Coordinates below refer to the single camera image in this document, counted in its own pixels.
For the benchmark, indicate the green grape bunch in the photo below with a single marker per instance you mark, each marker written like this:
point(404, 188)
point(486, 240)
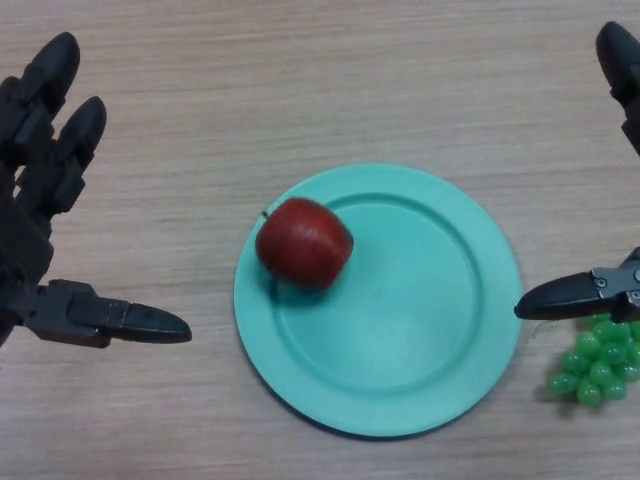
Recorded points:
point(600, 370)

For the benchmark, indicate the red apple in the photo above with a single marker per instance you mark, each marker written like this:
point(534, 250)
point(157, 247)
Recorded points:
point(305, 245)

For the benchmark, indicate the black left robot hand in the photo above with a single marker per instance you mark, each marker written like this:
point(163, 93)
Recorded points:
point(30, 200)

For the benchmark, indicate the green round plate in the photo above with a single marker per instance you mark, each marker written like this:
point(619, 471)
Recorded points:
point(400, 330)

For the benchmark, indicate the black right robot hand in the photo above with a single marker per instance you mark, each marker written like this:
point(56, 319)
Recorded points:
point(560, 300)

